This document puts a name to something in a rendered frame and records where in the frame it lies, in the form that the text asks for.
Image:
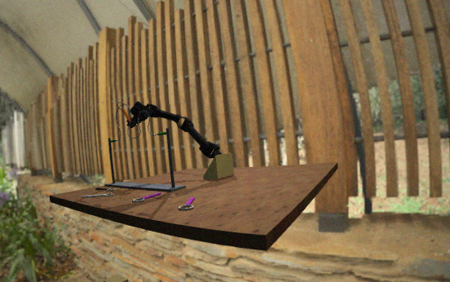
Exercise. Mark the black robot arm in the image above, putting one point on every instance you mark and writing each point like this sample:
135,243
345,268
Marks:
207,148

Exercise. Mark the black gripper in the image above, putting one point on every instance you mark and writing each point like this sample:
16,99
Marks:
134,120

